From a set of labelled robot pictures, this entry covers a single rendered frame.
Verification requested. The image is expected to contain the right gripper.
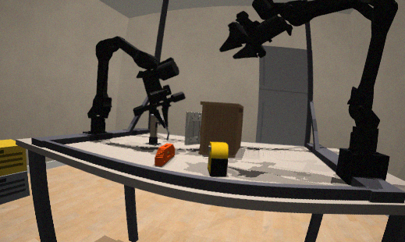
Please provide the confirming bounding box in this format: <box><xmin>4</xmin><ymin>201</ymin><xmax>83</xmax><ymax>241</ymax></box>
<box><xmin>133</xmin><ymin>83</ymin><xmax>185</xmax><ymax>128</ymax></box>

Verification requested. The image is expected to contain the orange spirit level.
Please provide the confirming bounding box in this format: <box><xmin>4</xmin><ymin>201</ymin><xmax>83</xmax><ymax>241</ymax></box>
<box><xmin>155</xmin><ymin>144</ymin><xmax>175</xmax><ymax>167</ymax></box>

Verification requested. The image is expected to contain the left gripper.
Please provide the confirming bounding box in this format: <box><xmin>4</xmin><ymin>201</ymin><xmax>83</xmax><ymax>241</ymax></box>
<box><xmin>219</xmin><ymin>21</ymin><xmax>273</xmax><ymax>59</ymax></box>

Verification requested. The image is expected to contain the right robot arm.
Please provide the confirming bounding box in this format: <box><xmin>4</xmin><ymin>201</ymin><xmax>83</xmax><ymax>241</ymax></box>
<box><xmin>87</xmin><ymin>37</ymin><xmax>179</xmax><ymax>133</ymax></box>

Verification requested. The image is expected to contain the black metal gantry frame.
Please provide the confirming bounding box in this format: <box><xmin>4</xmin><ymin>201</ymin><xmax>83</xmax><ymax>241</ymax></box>
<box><xmin>126</xmin><ymin>0</ymin><xmax>319</xmax><ymax>150</ymax></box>

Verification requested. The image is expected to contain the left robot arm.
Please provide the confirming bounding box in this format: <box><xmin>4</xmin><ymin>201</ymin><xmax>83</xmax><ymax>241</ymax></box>
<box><xmin>252</xmin><ymin>0</ymin><xmax>398</xmax><ymax>155</ymax></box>

